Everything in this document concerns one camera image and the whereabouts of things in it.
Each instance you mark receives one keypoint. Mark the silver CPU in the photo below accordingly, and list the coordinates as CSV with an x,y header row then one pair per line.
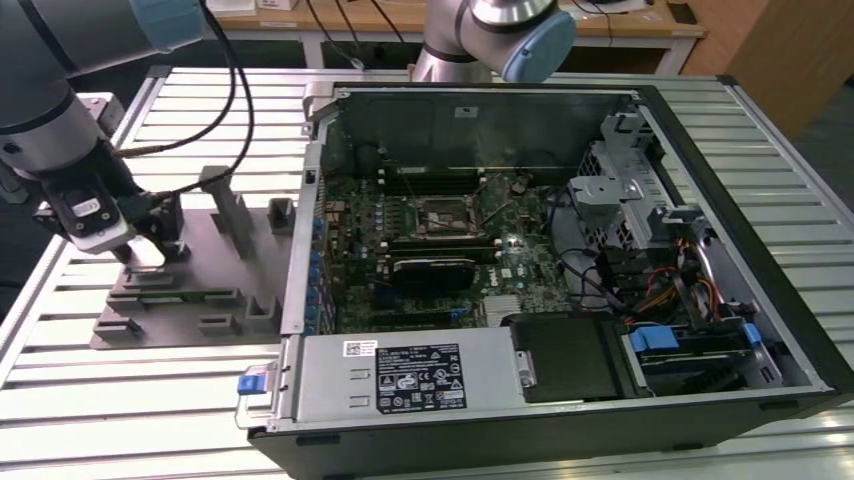
x,y
147,255

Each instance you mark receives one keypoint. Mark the thin metal locking lever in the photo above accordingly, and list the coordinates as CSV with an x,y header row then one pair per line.
x,y
497,211

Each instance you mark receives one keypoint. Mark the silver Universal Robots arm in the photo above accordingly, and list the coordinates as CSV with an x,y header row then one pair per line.
x,y
40,100

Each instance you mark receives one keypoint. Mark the CPU socket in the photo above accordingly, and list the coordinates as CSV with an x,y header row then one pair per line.
x,y
443,220

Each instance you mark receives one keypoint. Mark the grey chair leg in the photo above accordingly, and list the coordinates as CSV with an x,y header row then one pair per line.
x,y
10,195

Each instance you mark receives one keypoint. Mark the green RAM stick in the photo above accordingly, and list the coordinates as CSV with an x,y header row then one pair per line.
x,y
167,299

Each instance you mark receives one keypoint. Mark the grey parts rack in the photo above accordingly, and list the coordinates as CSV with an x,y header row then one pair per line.
x,y
194,325

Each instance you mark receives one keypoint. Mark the white cardboard box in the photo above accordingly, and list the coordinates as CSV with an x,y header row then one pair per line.
x,y
234,6

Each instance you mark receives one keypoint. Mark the white box with print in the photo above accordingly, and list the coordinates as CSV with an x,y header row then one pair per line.
x,y
281,4

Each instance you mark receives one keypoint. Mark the blue case latch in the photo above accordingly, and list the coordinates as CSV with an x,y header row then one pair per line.
x,y
249,385

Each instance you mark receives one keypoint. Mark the white barcode sticker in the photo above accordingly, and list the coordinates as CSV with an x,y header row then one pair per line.
x,y
361,348

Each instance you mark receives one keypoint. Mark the black expansion slot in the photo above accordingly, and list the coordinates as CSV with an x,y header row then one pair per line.
x,y
414,317

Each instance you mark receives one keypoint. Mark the silver power supply unit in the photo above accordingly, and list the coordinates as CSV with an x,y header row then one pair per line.
x,y
334,390

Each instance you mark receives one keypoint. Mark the round coin battery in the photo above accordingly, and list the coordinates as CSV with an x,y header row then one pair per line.
x,y
519,187

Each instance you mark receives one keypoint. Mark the silver finned heat sink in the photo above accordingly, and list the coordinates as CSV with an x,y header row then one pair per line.
x,y
502,306

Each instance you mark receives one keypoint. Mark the black power supply label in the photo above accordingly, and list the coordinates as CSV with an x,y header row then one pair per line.
x,y
421,395

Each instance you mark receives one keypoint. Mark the green motherboard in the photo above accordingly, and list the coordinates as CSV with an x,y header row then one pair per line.
x,y
534,285

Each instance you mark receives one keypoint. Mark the metal drive cage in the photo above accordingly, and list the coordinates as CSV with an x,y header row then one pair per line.
x,y
601,192

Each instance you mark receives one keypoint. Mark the black open PC case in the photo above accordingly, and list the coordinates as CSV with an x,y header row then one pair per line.
x,y
467,445

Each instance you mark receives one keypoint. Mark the wooden desk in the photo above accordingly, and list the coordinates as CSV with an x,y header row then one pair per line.
x,y
641,27

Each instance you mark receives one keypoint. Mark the blue disk carrier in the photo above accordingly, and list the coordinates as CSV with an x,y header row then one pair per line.
x,y
650,340

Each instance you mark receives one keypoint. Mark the black hard disk drive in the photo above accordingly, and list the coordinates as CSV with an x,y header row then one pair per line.
x,y
694,372

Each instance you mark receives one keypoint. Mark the small blue plastic clip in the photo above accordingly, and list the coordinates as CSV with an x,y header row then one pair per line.
x,y
752,334

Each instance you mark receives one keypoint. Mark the wooden cabinet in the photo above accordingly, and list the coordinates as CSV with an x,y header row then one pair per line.
x,y
788,60

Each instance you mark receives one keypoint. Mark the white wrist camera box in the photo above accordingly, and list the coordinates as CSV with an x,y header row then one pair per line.
x,y
87,210

